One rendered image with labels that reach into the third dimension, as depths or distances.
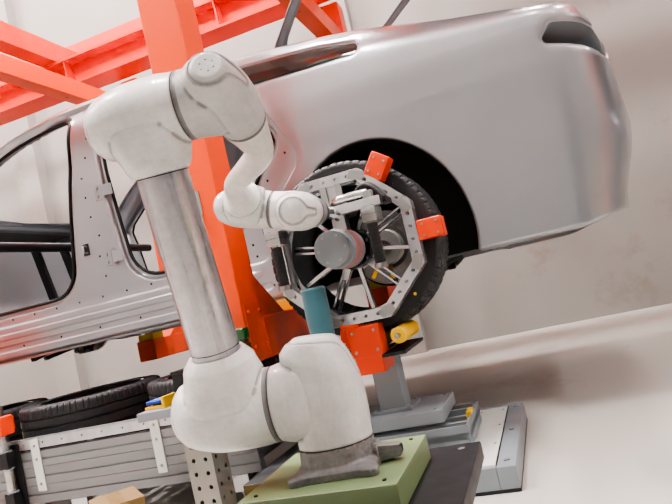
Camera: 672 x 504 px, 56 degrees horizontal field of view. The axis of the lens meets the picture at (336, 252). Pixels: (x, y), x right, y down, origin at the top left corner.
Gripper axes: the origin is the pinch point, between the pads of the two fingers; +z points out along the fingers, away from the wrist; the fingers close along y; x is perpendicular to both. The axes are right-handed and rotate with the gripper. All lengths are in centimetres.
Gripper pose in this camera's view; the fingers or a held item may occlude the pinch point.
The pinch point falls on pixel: (330, 212)
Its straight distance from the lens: 201.7
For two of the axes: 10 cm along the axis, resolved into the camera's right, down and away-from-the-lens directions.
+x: -2.5, 9.6, 1.1
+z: 2.4, -0.5, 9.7
